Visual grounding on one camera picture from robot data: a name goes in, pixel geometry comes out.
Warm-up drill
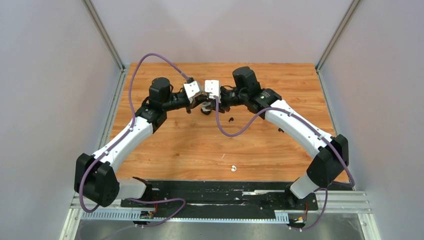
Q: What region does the white earbud charging case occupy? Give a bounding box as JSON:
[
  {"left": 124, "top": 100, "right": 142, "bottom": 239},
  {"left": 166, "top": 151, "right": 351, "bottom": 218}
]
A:
[{"left": 201, "top": 101, "right": 212, "bottom": 113}]

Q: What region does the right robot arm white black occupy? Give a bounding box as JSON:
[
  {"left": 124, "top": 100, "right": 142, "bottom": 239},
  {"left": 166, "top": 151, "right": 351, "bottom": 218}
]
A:
[{"left": 204, "top": 66, "right": 355, "bottom": 209}]

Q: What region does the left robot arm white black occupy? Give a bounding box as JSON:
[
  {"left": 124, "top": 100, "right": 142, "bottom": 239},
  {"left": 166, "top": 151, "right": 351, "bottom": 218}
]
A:
[{"left": 74, "top": 77, "right": 203, "bottom": 207}]

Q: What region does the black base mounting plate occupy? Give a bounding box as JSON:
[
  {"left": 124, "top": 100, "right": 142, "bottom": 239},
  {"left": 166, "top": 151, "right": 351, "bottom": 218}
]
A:
[{"left": 104, "top": 180, "right": 319, "bottom": 220}]

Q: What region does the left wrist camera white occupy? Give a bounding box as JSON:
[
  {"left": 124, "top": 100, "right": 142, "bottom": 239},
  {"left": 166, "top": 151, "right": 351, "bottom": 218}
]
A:
[{"left": 183, "top": 80, "right": 203, "bottom": 103}]

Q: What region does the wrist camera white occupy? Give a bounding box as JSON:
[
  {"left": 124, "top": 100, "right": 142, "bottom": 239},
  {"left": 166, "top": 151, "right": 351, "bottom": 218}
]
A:
[
  {"left": 203, "top": 79, "right": 221, "bottom": 100},
  {"left": 183, "top": 80, "right": 203, "bottom": 103}
]

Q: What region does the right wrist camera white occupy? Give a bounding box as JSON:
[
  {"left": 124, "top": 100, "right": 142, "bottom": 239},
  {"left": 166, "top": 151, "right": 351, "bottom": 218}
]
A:
[{"left": 203, "top": 79, "right": 221, "bottom": 100}]

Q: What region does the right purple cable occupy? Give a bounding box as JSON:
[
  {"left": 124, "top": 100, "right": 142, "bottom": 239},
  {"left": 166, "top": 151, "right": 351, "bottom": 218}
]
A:
[{"left": 215, "top": 96, "right": 355, "bottom": 232}]

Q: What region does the purple cable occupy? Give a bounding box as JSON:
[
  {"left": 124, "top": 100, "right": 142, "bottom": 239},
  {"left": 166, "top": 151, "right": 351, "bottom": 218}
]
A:
[
  {"left": 215, "top": 96, "right": 355, "bottom": 232},
  {"left": 78, "top": 52, "right": 195, "bottom": 229}
]

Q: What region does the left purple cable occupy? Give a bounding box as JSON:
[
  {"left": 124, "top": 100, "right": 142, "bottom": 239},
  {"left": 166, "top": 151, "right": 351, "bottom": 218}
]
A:
[{"left": 78, "top": 52, "right": 195, "bottom": 229}]

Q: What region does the white slotted cable duct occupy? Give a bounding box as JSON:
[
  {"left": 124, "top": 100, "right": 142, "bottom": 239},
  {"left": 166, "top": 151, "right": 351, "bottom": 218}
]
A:
[{"left": 81, "top": 211, "right": 290, "bottom": 224}]

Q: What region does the left aluminium frame post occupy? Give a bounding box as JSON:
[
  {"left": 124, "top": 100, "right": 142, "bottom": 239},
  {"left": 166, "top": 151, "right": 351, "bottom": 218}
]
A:
[{"left": 82, "top": 0, "right": 126, "bottom": 72}]

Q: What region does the aluminium frame post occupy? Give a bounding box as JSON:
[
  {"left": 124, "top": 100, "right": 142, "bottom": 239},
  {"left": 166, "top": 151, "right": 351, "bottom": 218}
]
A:
[
  {"left": 82, "top": 0, "right": 126, "bottom": 72},
  {"left": 315, "top": 0, "right": 362, "bottom": 73}
]

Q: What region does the right aluminium frame post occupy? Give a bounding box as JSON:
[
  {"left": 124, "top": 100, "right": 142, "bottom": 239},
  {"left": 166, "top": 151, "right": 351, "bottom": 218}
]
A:
[{"left": 315, "top": 0, "right": 362, "bottom": 73}]

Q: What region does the aluminium front rail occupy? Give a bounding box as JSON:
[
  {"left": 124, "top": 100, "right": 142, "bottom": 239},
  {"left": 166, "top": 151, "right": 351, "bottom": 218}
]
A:
[{"left": 70, "top": 186, "right": 373, "bottom": 215}]

